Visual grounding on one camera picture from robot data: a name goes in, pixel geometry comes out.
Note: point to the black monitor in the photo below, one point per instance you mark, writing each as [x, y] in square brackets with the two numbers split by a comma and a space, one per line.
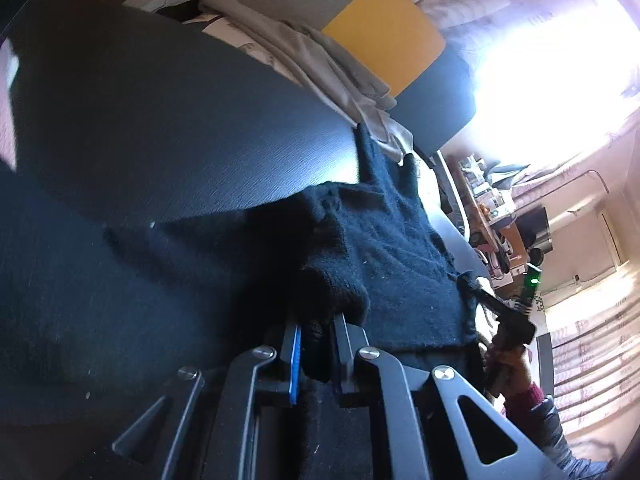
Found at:
[535, 225]

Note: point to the person's right forearm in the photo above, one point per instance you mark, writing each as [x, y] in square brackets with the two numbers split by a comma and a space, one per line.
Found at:
[545, 425]

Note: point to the wooden desk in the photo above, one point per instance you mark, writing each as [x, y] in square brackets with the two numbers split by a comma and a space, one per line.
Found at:
[492, 225]

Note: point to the grey metal frame rail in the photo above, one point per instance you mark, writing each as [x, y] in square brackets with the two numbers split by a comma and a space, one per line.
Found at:
[457, 210]

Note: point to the black sweater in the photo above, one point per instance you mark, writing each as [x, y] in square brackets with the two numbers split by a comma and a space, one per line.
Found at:
[400, 260]

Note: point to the person's right hand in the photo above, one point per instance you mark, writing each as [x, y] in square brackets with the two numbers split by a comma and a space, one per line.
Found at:
[515, 367]

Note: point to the black leather bench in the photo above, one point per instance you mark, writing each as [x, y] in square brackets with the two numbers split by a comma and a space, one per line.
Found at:
[150, 110]

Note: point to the colour block cushioned panel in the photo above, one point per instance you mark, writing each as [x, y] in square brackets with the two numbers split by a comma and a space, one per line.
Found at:
[385, 35]

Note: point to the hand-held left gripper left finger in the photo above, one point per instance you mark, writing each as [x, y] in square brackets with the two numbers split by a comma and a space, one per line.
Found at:
[295, 360]

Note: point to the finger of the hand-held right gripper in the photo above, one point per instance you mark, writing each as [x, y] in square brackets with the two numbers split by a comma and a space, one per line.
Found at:
[482, 295]

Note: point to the grey cloth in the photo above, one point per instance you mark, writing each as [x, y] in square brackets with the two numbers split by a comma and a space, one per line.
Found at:
[325, 60]

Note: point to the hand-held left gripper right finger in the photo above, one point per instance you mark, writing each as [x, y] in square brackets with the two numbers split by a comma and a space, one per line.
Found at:
[342, 360]

